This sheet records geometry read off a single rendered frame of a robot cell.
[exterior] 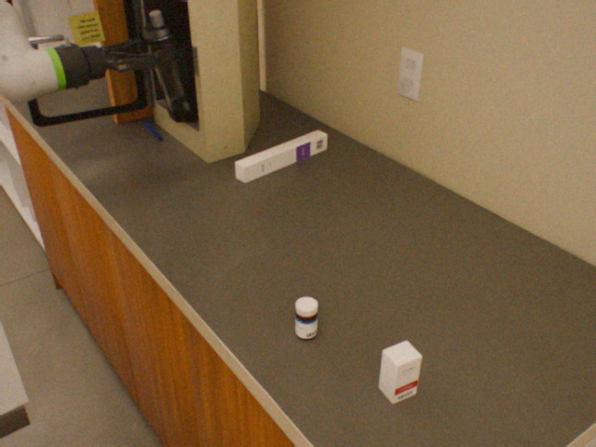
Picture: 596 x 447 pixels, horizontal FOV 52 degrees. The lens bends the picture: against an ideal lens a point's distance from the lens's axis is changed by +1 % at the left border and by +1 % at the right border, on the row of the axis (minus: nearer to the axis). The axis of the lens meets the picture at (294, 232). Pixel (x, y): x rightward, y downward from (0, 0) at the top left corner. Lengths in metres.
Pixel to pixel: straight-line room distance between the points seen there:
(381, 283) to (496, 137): 0.44
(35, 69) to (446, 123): 0.92
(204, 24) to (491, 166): 0.72
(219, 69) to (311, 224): 0.45
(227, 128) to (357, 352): 0.76
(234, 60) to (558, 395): 1.01
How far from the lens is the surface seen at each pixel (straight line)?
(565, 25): 1.27
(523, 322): 1.14
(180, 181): 1.50
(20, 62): 1.44
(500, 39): 1.36
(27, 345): 2.58
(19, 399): 1.01
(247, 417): 1.17
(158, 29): 1.53
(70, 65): 1.46
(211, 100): 1.52
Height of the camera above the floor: 1.65
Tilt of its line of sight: 34 degrees down
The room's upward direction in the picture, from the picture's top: straight up
